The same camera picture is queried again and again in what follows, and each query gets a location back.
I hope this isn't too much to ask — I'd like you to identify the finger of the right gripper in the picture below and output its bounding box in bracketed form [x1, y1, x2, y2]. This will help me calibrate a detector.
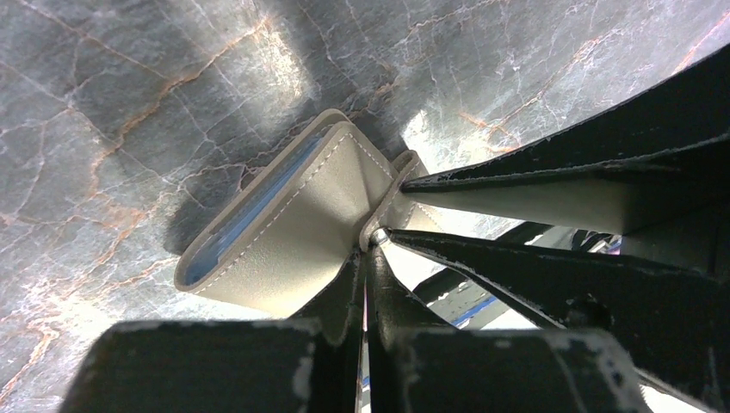
[401, 47, 729, 234]
[388, 230, 729, 410]

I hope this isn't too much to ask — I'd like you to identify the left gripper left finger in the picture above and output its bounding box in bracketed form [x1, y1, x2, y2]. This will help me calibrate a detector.
[293, 250, 365, 412]

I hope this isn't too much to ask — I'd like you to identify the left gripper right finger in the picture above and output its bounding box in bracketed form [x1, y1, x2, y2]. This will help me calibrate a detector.
[364, 246, 456, 412]

